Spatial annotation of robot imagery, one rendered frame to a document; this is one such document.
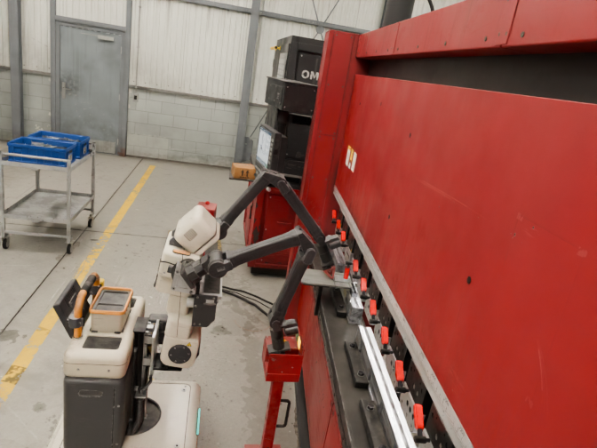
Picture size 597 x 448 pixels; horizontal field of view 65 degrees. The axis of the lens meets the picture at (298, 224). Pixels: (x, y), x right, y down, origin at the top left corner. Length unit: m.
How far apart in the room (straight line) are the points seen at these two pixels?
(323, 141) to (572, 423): 2.60
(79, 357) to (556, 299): 1.79
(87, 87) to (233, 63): 2.59
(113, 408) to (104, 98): 7.55
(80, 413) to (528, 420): 1.83
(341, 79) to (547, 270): 2.43
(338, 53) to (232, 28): 6.03
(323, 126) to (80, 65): 6.73
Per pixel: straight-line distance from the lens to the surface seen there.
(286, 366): 2.27
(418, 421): 1.39
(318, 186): 3.29
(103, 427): 2.39
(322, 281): 2.53
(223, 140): 9.24
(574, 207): 0.94
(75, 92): 9.47
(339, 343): 2.27
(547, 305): 0.97
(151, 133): 9.33
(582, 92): 1.14
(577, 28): 1.03
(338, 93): 3.21
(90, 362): 2.20
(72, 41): 9.44
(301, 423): 3.07
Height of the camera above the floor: 2.04
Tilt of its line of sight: 18 degrees down
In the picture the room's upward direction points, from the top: 9 degrees clockwise
